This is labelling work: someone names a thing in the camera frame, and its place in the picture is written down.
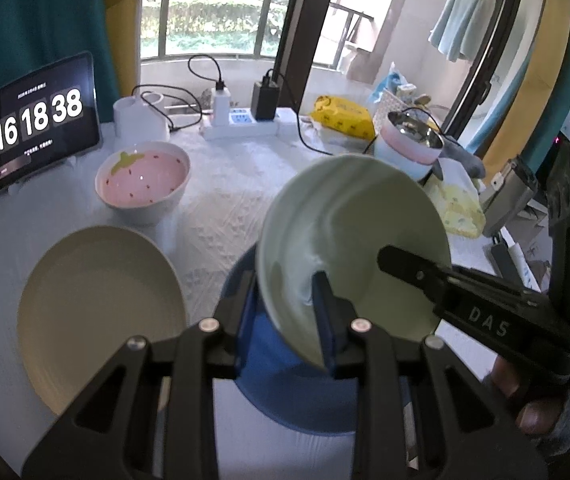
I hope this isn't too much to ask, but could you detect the grey cloth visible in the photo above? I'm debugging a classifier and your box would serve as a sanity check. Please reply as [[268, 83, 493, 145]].
[[430, 137, 486, 181]]

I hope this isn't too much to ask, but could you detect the person's right hand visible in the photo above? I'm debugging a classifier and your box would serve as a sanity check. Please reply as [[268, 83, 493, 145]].
[[482, 352, 570, 436]]

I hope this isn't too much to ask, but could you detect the blue and white packet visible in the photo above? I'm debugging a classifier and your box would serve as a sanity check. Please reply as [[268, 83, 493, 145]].
[[369, 62, 406, 106]]

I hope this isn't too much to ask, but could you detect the white power strip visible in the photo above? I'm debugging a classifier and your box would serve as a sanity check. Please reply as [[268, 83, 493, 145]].
[[201, 109, 296, 142]]

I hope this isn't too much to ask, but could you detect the yellow packet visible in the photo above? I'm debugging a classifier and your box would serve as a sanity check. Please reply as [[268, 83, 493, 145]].
[[311, 95, 377, 142]]

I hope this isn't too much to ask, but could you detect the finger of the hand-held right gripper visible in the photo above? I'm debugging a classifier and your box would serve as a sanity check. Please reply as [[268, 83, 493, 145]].
[[377, 245, 461, 311]]

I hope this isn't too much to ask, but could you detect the black charger cable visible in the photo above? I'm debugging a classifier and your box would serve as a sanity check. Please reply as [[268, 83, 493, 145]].
[[187, 54, 227, 90]]

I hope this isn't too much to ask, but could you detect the yellow printed cloth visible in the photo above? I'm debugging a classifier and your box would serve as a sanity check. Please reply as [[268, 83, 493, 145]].
[[425, 160, 487, 238]]

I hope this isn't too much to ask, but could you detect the dark sliding door frame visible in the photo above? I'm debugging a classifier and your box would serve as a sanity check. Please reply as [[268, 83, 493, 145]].
[[272, 0, 343, 111]]

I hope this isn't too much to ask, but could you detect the black charger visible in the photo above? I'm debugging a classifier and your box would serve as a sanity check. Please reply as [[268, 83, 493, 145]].
[[251, 77, 280, 121]]

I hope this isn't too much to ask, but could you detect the blue plate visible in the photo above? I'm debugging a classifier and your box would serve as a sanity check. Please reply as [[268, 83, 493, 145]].
[[221, 242, 416, 435]]

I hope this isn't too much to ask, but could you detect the white desk lamp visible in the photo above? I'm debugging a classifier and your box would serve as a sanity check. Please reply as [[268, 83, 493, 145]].
[[92, 0, 198, 143]]

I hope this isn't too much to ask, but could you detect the white charger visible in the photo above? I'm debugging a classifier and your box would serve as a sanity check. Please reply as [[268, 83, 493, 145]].
[[212, 87, 231, 126]]

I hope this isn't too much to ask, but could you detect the yellow curtain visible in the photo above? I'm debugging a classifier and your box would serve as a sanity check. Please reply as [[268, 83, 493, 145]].
[[102, 0, 146, 123], [465, 0, 570, 161]]

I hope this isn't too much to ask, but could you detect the tablet with clock display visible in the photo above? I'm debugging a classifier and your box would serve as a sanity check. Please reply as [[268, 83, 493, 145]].
[[0, 51, 103, 193]]

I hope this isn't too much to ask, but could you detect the pink strawberry bowl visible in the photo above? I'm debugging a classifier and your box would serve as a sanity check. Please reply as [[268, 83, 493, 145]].
[[95, 141, 192, 227]]

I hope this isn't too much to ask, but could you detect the pale green bowl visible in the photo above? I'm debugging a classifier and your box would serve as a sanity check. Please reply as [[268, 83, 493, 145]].
[[255, 154, 452, 372]]

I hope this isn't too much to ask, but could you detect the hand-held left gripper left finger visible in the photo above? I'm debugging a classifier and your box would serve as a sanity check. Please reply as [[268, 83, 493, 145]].
[[21, 270, 271, 480]]

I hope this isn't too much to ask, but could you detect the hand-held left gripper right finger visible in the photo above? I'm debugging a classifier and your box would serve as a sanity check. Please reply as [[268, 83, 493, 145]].
[[311, 270, 550, 480]]

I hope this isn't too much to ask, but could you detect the cream plate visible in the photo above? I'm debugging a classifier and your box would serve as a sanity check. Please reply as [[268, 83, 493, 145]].
[[16, 225, 188, 417]]

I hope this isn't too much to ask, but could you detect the grey metal device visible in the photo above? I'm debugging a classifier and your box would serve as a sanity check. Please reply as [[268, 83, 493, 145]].
[[480, 155, 538, 238]]

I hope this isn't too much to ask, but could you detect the balcony railing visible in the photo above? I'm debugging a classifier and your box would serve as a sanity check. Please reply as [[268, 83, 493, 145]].
[[140, 0, 381, 68]]

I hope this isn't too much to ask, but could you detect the white basket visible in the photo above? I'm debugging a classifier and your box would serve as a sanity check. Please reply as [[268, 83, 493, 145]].
[[372, 87, 401, 128]]

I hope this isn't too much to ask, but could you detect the light blue hanging towel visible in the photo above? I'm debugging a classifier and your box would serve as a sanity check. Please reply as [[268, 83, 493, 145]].
[[427, 0, 498, 63]]

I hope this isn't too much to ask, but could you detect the pink white steel bowl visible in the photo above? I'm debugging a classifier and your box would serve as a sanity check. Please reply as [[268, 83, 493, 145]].
[[374, 110, 445, 182]]

